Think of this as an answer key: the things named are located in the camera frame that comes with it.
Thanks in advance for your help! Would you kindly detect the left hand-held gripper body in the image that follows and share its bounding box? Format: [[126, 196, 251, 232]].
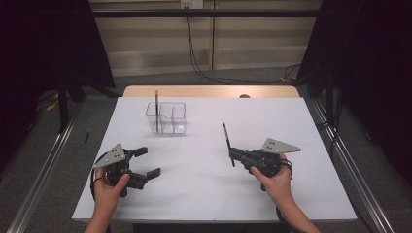
[[92, 143, 149, 198]]

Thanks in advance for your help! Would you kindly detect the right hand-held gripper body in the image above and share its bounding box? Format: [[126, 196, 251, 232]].
[[242, 138, 301, 192]]

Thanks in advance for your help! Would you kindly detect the black makeup brush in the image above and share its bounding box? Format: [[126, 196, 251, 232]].
[[222, 121, 236, 168]]

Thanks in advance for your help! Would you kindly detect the makeup brush with orange tip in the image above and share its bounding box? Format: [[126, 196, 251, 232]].
[[154, 89, 160, 134]]

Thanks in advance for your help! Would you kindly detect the clear plastic organizer box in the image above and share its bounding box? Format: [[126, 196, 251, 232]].
[[145, 101, 188, 136]]

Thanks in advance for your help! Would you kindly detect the person's right hand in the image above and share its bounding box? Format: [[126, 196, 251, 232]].
[[251, 153, 293, 206]]

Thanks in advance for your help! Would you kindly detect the person's left hand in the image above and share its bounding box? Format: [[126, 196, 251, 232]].
[[91, 168, 131, 221]]

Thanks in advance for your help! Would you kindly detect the white table cover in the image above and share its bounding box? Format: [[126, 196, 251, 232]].
[[71, 96, 358, 224]]

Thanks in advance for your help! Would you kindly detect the black metal stand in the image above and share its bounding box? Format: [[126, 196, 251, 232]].
[[57, 76, 70, 134], [325, 72, 335, 124]]

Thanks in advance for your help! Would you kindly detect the yellow floor object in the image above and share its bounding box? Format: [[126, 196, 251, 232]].
[[45, 100, 60, 113]]

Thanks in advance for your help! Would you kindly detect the black curtain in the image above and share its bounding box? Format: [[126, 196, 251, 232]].
[[295, 0, 412, 187], [0, 0, 116, 173]]

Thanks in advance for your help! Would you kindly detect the black horizontal bar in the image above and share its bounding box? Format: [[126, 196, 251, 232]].
[[91, 9, 322, 18]]

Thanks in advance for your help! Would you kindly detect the aluminium floor rail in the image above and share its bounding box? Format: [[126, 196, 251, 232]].
[[6, 103, 82, 233], [310, 98, 395, 233]]

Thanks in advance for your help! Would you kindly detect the black wall cable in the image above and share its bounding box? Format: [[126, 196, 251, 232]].
[[185, 16, 300, 85]]

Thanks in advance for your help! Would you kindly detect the white wall socket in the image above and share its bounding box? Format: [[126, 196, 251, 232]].
[[180, 0, 204, 10]]

